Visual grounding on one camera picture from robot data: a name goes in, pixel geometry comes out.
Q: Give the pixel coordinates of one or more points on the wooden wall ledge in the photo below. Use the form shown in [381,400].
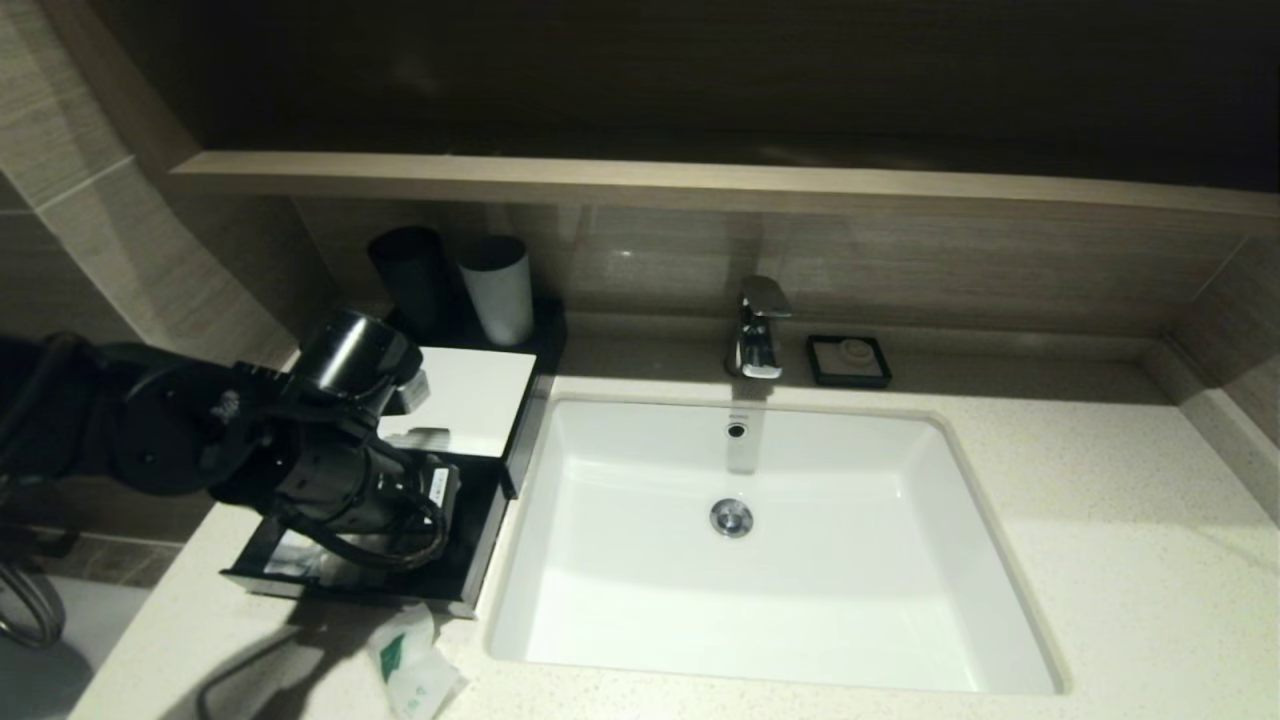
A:
[700,185]

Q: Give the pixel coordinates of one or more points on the chrome faucet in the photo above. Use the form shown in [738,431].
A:
[757,345]

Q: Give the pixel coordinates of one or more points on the white long packet green label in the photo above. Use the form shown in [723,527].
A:
[290,555]

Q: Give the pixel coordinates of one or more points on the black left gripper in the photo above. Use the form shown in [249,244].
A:
[420,495]

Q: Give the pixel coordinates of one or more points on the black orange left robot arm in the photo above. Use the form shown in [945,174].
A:
[180,430]

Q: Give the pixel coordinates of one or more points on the white tumbler cup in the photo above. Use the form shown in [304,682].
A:
[500,300]

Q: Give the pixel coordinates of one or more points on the black square soap dish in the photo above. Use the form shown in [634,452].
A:
[815,376]

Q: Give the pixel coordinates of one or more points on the black tumbler cup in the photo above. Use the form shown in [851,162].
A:
[410,270]

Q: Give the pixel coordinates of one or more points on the green white sachet packet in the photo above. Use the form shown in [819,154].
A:
[420,670]

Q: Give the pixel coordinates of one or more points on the chrome sink drain stopper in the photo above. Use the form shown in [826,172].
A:
[731,518]

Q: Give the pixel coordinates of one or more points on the white rectangular sink basin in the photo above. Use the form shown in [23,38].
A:
[800,560]

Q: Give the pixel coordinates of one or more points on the round white soap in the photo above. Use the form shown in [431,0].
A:
[855,352]

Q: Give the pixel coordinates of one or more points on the white square pad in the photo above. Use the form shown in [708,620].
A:
[480,400]

